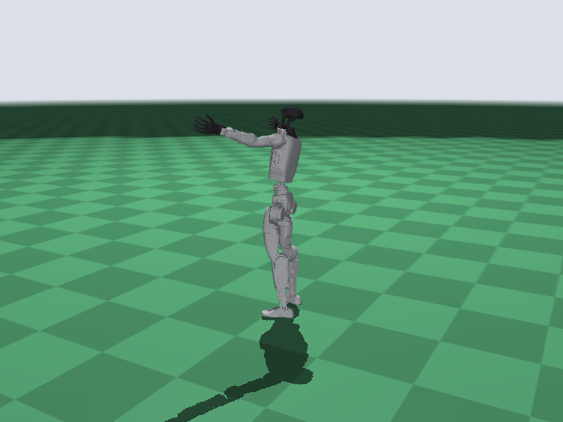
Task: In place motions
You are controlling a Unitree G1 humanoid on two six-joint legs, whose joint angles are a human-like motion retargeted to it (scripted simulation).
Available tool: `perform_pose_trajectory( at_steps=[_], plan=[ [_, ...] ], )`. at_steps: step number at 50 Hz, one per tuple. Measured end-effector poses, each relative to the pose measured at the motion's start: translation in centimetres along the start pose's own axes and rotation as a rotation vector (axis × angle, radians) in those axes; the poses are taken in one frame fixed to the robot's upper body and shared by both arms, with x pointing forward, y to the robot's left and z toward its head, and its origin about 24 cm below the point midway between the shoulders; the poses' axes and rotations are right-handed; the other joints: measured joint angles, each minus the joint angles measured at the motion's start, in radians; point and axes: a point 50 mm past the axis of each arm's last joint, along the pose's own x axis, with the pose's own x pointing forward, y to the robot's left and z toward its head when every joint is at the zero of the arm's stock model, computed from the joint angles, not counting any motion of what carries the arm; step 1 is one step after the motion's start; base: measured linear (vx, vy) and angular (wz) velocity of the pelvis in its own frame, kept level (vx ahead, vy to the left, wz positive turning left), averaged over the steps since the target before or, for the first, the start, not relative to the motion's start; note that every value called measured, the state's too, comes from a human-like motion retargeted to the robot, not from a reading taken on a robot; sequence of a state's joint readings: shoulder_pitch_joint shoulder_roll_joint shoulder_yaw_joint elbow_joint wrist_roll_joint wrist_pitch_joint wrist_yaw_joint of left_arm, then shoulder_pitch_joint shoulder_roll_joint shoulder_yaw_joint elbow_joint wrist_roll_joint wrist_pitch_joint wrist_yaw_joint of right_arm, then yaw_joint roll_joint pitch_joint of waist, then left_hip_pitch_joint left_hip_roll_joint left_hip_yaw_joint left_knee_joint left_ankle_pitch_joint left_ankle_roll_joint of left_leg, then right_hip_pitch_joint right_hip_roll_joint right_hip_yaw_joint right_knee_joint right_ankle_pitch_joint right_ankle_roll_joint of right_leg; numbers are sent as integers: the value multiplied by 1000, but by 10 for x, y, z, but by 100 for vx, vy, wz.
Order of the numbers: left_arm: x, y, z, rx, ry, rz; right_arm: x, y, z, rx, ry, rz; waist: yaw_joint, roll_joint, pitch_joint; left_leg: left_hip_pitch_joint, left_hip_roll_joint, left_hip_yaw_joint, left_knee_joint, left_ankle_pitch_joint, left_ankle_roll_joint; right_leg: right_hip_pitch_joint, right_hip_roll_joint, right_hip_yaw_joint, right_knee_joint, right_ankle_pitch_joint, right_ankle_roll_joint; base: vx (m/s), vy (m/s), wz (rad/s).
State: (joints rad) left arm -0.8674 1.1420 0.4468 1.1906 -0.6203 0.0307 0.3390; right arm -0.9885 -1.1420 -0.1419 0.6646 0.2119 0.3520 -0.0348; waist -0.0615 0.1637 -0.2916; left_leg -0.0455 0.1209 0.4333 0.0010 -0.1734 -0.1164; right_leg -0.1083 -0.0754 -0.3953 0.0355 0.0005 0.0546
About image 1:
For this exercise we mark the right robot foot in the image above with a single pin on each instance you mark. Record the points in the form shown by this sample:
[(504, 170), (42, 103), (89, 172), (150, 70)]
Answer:
[(295, 300)]

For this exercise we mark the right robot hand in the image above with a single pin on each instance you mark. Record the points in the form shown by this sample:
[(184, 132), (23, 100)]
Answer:
[(276, 123)]

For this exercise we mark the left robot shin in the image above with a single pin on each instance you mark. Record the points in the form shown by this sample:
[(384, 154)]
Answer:
[(281, 280)]

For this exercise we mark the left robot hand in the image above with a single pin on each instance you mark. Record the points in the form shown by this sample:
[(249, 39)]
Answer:
[(210, 127)]

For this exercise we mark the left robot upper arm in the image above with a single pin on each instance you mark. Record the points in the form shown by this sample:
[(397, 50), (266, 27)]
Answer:
[(275, 141)]

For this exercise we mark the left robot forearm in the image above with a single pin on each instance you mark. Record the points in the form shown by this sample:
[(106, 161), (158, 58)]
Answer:
[(240, 137)]

